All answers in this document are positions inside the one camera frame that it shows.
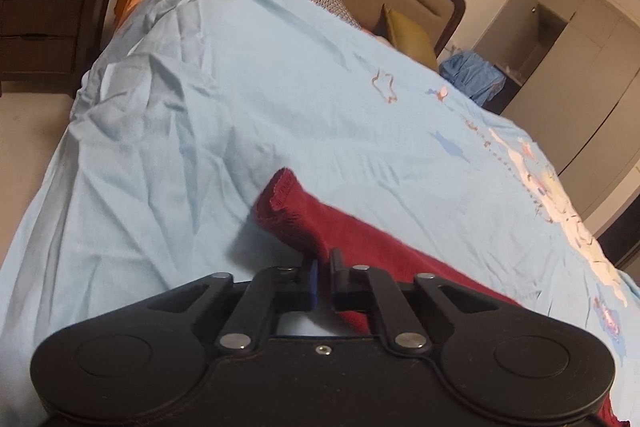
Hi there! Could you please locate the dark red knit garment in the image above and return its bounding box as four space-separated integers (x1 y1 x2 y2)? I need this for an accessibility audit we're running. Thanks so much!
250 166 622 427

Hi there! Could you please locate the blue clothing pile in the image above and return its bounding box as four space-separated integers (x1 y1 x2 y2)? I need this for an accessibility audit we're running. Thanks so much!
439 50 506 106

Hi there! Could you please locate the light blue cartoon duvet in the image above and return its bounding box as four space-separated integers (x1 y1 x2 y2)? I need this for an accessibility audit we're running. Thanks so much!
1 0 639 426

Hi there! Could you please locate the olive green cushion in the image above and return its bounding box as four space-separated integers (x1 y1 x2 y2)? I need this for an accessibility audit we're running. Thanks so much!
374 4 439 72

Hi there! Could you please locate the beige built-in wardrobe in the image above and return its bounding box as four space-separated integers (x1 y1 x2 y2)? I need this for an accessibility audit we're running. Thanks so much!
474 0 639 235

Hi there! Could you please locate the dark wooden nightstand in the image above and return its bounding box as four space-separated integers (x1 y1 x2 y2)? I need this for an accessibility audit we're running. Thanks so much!
1 0 110 96

